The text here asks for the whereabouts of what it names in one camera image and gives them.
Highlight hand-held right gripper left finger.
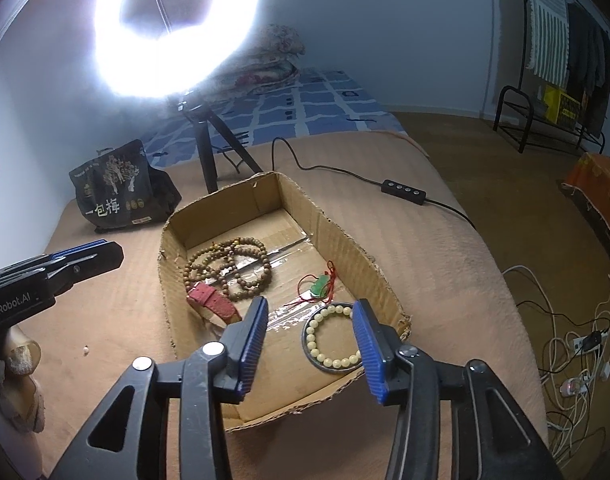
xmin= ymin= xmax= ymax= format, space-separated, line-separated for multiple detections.
xmin=50 ymin=296 xmax=269 ymax=480

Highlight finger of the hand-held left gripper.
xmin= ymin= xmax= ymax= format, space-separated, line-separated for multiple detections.
xmin=44 ymin=241 xmax=125 ymax=292
xmin=15 ymin=240 xmax=112 ymax=267

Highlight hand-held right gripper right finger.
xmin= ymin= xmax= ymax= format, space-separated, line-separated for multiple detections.
xmin=352 ymin=299 xmax=560 ymax=480

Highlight dark thin bangle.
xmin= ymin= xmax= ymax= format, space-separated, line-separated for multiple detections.
xmin=301 ymin=305 xmax=367 ymax=375

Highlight red strap watch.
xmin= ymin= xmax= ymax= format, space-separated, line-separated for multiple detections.
xmin=186 ymin=281 xmax=242 ymax=329

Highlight cream bead bracelet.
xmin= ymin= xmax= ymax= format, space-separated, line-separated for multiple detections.
xmin=305 ymin=302 xmax=363 ymax=368

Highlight brown wooden bead necklace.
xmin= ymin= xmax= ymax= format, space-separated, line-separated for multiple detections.
xmin=185 ymin=237 xmax=274 ymax=304

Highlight green pendant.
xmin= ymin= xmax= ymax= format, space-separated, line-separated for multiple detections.
xmin=297 ymin=260 xmax=339 ymax=307

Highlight cardboard box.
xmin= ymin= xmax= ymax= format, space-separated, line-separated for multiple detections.
xmin=158 ymin=171 xmax=412 ymax=433

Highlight person's left hand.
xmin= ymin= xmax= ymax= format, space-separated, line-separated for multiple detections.
xmin=0 ymin=327 xmax=47 ymax=434

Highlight black snack bag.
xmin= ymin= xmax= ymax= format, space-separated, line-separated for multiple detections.
xmin=68 ymin=140 xmax=182 ymax=234

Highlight black mini tripod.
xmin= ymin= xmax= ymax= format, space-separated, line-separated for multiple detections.
xmin=175 ymin=95 xmax=264 ymax=195

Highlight white power strip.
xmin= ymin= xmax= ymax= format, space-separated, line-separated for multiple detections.
xmin=560 ymin=377 xmax=588 ymax=399
xmin=572 ymin=329 xmax=610 ymax=354

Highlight blue patterned bed sheet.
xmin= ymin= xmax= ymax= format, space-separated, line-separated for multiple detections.
xmin=140 ymin=67 xmax=403 ymax=168

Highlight orange cloth covered furniture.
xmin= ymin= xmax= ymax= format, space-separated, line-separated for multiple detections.
xmin=560 ymin=152 xmax=610 ymax=277

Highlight folded floral quilt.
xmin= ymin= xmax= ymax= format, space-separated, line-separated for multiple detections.
xmin=205 ymin=23 xmax=306 ymax=92

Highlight black shoe rack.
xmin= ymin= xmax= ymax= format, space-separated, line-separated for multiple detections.
xmin=493 ymin=85 xmax=606 ymax=156

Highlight yellow box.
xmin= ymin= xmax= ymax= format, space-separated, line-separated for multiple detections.
xmin=542 ymin=84 xmax=582 ymax=126

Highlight black clothes rack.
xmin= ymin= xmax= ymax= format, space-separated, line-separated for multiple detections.
xmin=517 ymin=0 xmax=610 ymax=92

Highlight striped towel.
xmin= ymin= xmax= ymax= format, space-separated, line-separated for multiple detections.
xmin=527 ymin=0 xmax=570 ymax=87

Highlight dark hanging clothes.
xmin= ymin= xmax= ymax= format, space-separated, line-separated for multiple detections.
xmin=565 ymin=2 xmax=610 ymax=134

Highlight black cable with controller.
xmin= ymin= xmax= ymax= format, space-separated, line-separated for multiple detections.
xmin=271 ymin=137 xmax=478 ymax=232

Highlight white cables bundle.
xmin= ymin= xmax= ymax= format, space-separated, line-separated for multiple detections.
xmin=502 ymin=265 xmax=610 ymax=463

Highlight white ring light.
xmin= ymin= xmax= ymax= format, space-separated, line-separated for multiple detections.
xmin=88 ymin=0 xmax=266 ymax=100

